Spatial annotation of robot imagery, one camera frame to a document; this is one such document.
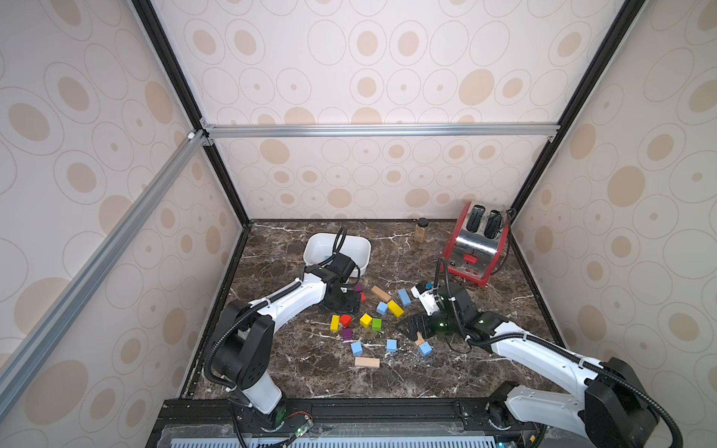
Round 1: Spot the small yellow cube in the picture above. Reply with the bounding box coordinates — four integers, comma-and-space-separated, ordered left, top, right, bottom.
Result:
360, 314, 373, 328

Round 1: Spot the narrow yellow block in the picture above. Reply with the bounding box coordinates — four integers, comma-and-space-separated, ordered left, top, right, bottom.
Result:
330, 315, 340, 332

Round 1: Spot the small brown spice jar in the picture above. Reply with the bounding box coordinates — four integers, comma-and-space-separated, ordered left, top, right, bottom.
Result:
414, 218, 429, 244

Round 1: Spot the silver horizontal frame bar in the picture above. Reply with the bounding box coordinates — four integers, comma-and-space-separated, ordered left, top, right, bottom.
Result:
205, 122, 560, 138

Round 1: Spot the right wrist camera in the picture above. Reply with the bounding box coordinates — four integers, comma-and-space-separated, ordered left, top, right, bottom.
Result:
411, 282, 441, 317

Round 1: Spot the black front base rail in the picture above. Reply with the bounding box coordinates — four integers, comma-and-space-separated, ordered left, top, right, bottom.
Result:
146, 396, 628, 448

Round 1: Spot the long tan block upper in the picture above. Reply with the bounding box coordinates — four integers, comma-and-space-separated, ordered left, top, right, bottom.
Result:
371, 286, 392, 302

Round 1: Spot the long tan block bottom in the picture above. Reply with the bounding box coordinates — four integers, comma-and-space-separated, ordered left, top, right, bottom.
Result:
355, 357, 381, 369

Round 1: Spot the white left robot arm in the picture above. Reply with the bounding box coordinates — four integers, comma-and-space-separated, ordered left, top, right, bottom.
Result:
203, 253, 360, 416

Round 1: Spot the long tan block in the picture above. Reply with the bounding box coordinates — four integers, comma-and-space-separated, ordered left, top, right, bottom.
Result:
355, 357, 381, 369
371, 286, 392, 302

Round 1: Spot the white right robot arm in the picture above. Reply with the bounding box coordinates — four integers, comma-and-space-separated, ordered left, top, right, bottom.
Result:
405, 283, 685, 447

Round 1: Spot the long yellow block right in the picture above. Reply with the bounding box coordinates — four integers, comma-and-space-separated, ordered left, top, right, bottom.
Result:
388, 301, 404, 318

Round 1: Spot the silver diagonal frame bar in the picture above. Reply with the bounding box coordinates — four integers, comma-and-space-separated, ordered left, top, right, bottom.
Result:
1, 130, 207, 418

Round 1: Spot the white rectangular dish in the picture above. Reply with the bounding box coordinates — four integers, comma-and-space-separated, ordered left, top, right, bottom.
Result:
304, 233, 372, 277

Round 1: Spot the red silver toaster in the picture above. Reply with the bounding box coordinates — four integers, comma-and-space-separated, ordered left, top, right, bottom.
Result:
443, 201, 515, 287

